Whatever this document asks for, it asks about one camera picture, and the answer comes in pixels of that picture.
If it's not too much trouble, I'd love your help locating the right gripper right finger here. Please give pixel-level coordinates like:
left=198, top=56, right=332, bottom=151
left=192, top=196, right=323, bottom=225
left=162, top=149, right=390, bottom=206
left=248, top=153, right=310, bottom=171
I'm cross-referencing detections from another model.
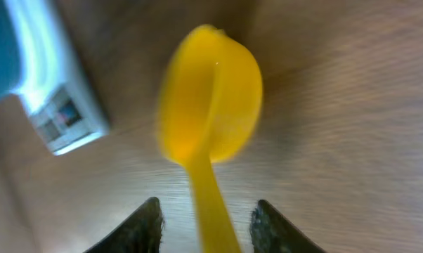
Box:
left=249, top=200, right=325, bottom=253

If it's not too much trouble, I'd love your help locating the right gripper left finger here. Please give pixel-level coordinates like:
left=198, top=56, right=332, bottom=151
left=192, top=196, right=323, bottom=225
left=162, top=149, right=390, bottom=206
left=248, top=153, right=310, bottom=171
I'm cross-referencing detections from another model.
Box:
left=86, top=197, right=164, bottom=253

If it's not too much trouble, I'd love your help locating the yellow measuring scoop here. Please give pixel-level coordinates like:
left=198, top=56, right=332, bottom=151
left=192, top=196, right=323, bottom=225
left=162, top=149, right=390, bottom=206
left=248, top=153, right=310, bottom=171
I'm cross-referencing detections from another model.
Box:
left=157, top=25, right=263, bottom=252

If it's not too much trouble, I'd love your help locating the white digital kitchen scale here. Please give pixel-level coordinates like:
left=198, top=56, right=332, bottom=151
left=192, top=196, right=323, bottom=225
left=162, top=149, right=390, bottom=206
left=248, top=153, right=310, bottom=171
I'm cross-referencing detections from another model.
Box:
left=5, top=0, right=110, bottom=155

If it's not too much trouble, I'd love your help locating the blue plastic bowl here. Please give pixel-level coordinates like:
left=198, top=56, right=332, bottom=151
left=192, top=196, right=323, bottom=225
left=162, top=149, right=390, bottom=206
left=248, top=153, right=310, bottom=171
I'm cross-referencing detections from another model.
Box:
left=0, top=0, right=21, bottom=100

